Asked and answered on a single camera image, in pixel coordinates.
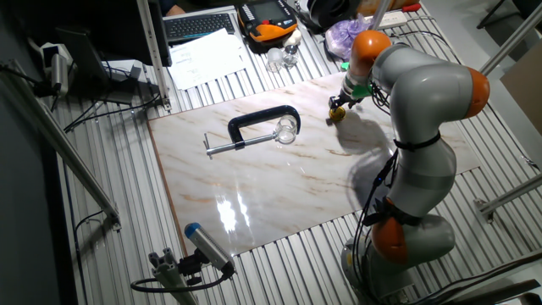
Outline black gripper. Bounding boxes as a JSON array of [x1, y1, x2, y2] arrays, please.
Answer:
[[329, 89, 363, 114]]

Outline clear glass jar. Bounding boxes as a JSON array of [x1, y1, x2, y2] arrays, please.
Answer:
[[274, 114, 299, 145]]

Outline small jar with silver lid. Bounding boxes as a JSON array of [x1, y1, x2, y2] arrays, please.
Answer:
[[282, 44, 300, 69]]

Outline purple plastic bag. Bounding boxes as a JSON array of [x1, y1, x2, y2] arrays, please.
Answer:
[[324, 14, 374, 61]]

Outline white plastic bottle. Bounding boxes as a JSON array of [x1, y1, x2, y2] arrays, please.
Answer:
[[282, 29, 303, 48]]

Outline black metal C-clamp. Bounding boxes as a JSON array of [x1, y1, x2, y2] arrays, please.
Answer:
[[203, 104, 302, 160]]

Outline black round spool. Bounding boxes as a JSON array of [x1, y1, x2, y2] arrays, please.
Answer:
[[306, 0, 362, 31]]

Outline silver pole with base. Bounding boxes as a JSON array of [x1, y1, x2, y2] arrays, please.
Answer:
[[369, 0, 394, 31]]

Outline white power strip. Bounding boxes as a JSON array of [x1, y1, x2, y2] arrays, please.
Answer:
[[363, 10, 409, 31]]

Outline orange and black teach pendant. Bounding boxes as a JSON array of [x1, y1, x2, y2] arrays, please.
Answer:
[[236, 0, 299, 43]]

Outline marble pattern board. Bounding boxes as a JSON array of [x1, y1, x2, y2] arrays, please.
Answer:
[[147, 71, 482, 258]]

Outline printed white paper sheets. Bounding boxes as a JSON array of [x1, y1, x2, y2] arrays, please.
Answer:
[[168, 28, 247, 92]]

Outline black computer keyboard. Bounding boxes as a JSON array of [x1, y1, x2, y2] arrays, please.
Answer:
[[163, 12, 236, 44]]

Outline brown cardboard sheet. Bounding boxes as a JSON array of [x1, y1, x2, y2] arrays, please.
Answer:
[[499, 49, 542, 137]]

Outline black computer monitor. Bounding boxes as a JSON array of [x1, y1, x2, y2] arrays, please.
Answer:
[[96, 0, 173, 69]]

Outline long diagonal aluminium beam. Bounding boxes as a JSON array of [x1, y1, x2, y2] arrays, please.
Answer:
[[0, 58, 123, 232]]

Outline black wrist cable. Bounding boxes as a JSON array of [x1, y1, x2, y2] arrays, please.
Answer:
[[369, 80, 392, 117]]

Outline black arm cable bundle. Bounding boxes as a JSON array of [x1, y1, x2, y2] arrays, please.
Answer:
[[351, 147, 400, 305]]

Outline silver camera with blue cap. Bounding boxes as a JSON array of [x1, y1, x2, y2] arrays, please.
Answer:
[[184, 222, 237, 277]]

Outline upright aluminium frame profile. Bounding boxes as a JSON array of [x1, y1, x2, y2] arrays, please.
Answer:
[[135, 0, 173, 113]]

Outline short aluminium profile post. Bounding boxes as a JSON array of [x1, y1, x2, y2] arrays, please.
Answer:
[[147, 247, 200, 305]]

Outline black camera cable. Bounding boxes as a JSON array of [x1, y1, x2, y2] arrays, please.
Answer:
[[130, 270, 232, 294]]

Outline grey camera on stand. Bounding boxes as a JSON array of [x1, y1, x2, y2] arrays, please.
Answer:
[[40, 42, 74, 97]]

